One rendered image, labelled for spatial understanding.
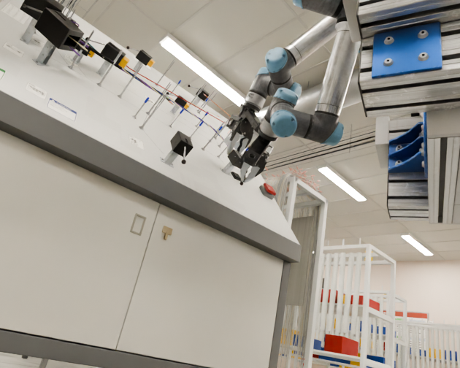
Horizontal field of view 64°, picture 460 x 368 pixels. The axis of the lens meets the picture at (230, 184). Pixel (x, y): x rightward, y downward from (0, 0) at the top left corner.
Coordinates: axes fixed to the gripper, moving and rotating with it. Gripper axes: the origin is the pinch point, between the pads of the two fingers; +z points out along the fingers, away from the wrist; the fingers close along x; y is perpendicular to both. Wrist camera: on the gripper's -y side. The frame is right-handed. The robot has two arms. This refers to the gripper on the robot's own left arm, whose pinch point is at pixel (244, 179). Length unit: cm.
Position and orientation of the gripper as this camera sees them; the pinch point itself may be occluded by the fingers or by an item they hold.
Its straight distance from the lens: 134.8
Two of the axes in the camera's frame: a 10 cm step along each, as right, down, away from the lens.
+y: 3.4, -4.2, 8.4
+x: -8.7, -4.9, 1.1
